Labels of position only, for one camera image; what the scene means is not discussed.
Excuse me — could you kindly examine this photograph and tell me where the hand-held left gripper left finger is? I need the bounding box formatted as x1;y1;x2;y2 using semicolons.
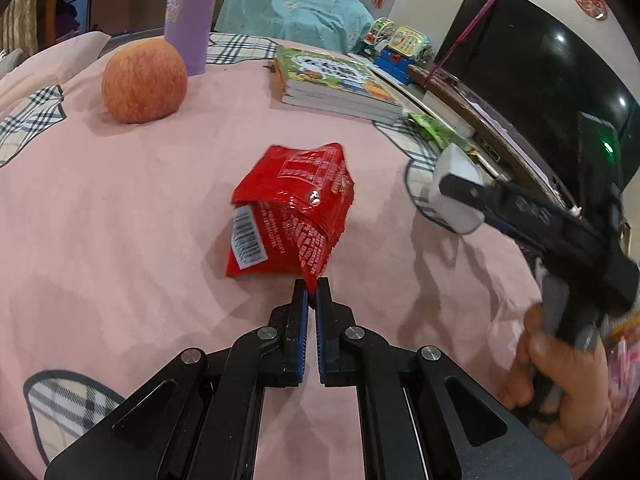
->
44;279;311;480

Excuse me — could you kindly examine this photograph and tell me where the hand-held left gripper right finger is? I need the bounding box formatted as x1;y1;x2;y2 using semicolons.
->
313;276;572;480

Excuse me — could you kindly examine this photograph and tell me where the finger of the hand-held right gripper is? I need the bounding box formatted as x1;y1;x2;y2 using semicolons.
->
439;173;504;222
481;213;524;248

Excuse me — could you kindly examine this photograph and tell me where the red snack packet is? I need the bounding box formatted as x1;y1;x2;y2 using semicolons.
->
225;142;357;294

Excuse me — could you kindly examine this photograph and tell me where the person's right forearm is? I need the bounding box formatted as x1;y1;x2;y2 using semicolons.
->
559;400;640;467

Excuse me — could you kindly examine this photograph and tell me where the person's right hand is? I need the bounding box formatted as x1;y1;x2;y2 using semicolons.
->
500;304;614;454

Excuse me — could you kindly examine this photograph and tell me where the green snack wrapper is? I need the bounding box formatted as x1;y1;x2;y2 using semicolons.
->
407;112;467;149

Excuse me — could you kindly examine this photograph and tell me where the white cloth under television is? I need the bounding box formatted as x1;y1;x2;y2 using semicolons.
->
469;94;552;182

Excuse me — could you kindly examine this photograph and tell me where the white marble-top television cabinet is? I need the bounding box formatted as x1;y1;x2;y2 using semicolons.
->
370;64;587;217

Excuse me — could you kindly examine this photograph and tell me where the black curved television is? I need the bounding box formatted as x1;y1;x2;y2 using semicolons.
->
432;0;640;212

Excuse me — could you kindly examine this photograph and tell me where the white paperback book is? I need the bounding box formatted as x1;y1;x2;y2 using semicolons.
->
281;85;404;115
280;95;402;124

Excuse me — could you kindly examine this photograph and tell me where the colourful toy phone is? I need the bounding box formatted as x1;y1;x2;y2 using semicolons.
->
377;25;434;87

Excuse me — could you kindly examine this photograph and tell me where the pink thin rod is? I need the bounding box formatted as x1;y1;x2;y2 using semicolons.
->
433;0;505;69

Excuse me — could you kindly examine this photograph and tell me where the white wheel toy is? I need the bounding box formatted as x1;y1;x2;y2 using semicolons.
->
361;16;396;59

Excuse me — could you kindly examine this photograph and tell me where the pink printed blanket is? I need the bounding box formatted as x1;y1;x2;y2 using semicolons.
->
0;30;551;480

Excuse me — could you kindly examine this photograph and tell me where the green cover picture book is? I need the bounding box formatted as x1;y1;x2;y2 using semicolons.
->
272;44;397;107

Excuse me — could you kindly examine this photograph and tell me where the red round paper cutout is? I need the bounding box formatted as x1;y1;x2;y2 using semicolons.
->
571;0;609;22

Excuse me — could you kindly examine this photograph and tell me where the teal floral furniture cover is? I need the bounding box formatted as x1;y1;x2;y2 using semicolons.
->
215;0;375;57

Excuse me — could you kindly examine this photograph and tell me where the red apple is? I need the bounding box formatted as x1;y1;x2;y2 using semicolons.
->
101;40;190;125

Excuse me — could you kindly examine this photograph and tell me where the purple cup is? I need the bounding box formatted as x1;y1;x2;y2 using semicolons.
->
164;0;221;77

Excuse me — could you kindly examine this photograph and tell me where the brown framed balcony door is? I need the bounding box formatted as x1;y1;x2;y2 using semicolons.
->
50;0;174;42

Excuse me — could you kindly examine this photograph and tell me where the beige patterned curtain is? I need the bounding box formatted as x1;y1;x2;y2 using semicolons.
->
0;0;52;57

